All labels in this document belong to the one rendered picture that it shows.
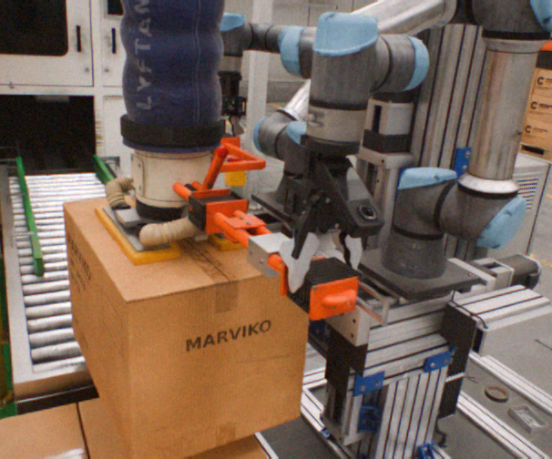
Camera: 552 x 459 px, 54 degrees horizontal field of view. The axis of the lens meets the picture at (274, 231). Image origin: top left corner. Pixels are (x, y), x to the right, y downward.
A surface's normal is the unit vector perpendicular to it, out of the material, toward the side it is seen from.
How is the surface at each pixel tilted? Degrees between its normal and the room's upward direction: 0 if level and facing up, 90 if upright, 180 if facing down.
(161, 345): 89
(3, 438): 0
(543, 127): 86
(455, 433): 0
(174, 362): 89
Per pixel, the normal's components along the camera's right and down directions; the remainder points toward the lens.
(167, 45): 0.10, 0.02
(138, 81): -0.44, 0.01
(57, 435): 0.07, -0.93
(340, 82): -0.12, 0.35
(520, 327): 0.49, 0.35
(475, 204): -0.66, 0.30
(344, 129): 0.19, 0.37
